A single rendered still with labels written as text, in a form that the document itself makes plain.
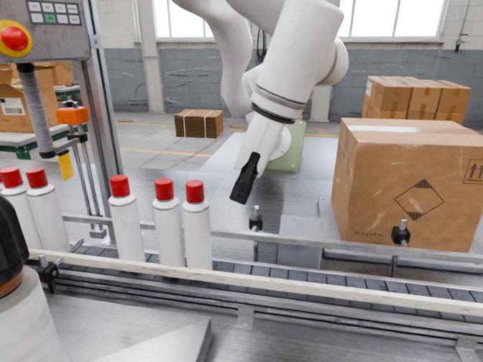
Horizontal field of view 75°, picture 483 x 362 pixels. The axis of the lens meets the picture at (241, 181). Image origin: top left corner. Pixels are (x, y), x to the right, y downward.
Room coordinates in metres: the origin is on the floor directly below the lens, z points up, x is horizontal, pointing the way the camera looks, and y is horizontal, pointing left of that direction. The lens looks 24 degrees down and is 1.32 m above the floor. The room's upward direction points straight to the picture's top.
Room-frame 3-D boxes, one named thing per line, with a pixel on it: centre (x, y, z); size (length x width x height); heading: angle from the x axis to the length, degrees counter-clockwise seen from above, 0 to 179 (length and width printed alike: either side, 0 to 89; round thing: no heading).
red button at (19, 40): (0.59, 0.39, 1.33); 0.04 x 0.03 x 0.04; 135
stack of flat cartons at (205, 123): (4.84, 0.64, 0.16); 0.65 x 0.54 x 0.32; 81
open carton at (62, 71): (4.48, 2.55, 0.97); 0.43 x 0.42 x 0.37; 163
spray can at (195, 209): (0.53, 0.09, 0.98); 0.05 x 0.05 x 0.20
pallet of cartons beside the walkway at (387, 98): (3.86, -2.00, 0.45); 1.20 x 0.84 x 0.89; 168
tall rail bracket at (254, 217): (0.58, -0.03, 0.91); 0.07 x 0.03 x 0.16; 170
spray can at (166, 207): (0.53, 0.14, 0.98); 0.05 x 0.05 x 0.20
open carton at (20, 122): (2.15, 1.47, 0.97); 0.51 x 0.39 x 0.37; 172
